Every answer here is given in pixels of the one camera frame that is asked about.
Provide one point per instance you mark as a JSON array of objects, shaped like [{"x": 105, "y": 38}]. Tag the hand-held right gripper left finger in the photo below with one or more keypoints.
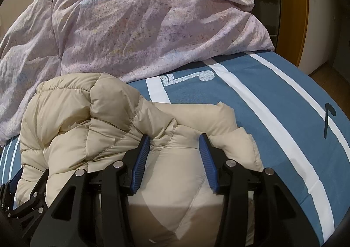
[{"x": 139, "y": 165}]

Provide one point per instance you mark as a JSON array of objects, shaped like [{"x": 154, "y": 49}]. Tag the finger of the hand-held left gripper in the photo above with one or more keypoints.
[
  {"x": 11, "y": 186},
  {"x": 37, "y": 197}
]

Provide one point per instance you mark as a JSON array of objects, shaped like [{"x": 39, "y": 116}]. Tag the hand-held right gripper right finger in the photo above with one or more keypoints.
[{"x": 207, "y": 165}]

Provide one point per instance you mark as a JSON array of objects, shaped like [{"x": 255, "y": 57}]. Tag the beige quilted down jacket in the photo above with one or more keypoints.
[{"x": 82, "y": 115}]

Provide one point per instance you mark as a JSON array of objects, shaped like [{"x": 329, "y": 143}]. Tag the blue white striped bed sheet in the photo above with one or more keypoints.
[{"x": 273, "y": 99}]

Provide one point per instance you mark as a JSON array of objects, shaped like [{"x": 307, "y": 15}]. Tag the lilac floral duvet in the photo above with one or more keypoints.
[{"x": 136, "y": 17}]

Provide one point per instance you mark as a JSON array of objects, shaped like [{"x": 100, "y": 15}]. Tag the white cabinet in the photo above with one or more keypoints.
[{"x": 320, "y": 17}]

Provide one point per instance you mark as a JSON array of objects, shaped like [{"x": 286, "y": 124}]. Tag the wooden door frame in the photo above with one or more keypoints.
[{"x": 294, "y": 3}]

